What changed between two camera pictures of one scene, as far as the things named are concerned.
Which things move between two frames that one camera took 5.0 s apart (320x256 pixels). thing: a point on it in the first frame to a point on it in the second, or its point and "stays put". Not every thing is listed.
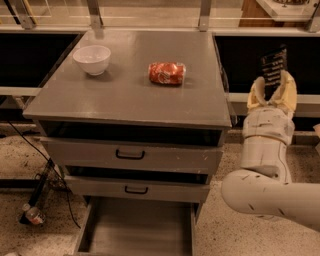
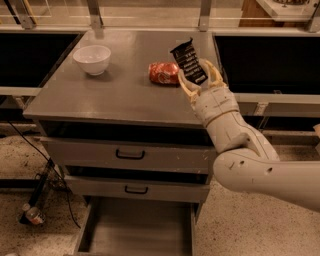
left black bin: x=28 y=59 stays put
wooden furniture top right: x=276 y=13 stays put
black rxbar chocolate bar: x=271 y=65 to x=190 y=61
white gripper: x=267 y=122 to x=216 y=102
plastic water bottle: x=33 y=214 stays put
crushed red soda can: x=167 y=73 stays put
